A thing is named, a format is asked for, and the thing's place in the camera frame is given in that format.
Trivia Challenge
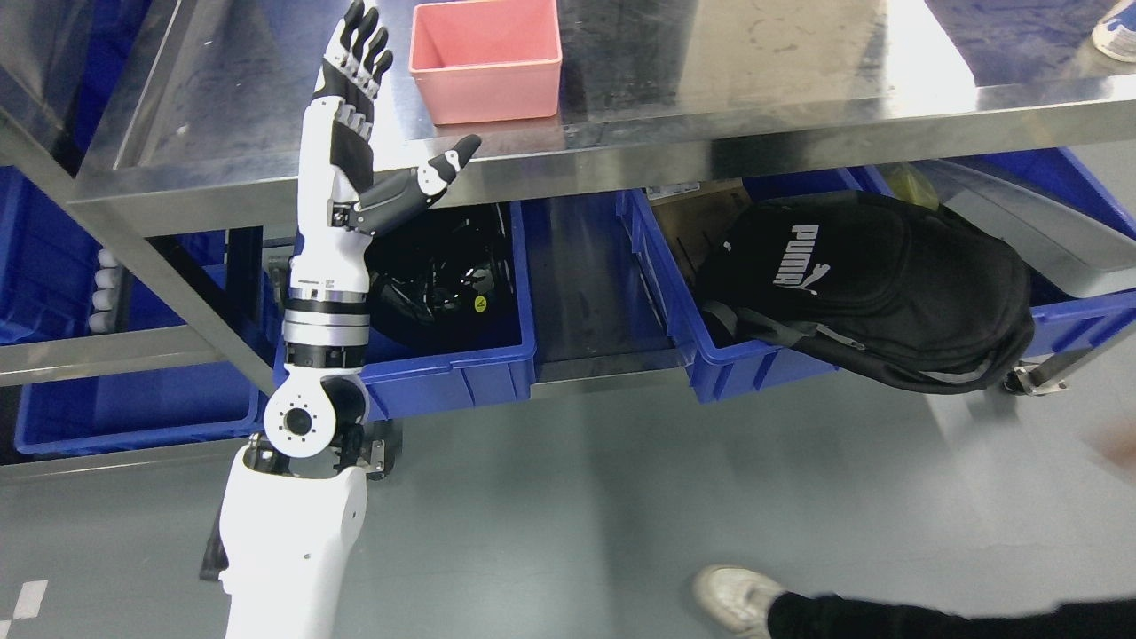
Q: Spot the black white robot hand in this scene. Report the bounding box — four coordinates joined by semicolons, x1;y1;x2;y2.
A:
292;0;482;294

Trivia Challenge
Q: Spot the pink plastic storage box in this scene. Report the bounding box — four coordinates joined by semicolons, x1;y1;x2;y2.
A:
408;1;563;126

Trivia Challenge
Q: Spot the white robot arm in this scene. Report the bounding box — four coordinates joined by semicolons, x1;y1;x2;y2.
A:
218;282;369;638

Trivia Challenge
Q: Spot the stainless steel shelf rack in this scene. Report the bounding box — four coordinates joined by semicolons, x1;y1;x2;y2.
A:
0;0;1136;480

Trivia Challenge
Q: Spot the blue bin with helmet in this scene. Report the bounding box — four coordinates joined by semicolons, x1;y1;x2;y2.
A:
275;202;537;418

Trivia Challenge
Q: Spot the black glossy helmet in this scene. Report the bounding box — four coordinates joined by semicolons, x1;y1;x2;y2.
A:
365;204;517;352

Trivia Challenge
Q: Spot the blue bin far left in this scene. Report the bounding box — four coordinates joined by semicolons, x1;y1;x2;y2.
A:
1;167;264;462

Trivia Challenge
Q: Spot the cardboard piece in bin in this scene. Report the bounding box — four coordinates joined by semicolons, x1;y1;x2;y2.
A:
644;179;753;287

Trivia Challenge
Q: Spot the blue bin with backpack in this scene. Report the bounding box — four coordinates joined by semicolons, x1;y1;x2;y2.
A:
613;166;891;403

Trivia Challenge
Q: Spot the white sneaker bottom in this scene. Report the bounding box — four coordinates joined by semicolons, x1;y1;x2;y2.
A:
692;564;787;638

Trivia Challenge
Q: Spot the white sneaker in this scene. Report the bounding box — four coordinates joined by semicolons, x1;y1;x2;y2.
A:
692;564;787;638
1091;1;1135;64

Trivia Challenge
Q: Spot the black trouser leg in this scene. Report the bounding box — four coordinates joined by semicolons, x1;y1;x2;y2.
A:
766;592;1135;638

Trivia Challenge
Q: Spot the black Puma backpack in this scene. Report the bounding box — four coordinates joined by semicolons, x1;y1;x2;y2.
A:
693;190;1035;395

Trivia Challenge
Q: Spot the blue bin far right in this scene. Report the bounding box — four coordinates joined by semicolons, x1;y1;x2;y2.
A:
963;148;1135;359

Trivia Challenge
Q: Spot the white sneaker top right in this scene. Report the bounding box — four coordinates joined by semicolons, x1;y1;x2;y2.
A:
1091;1;1135;64

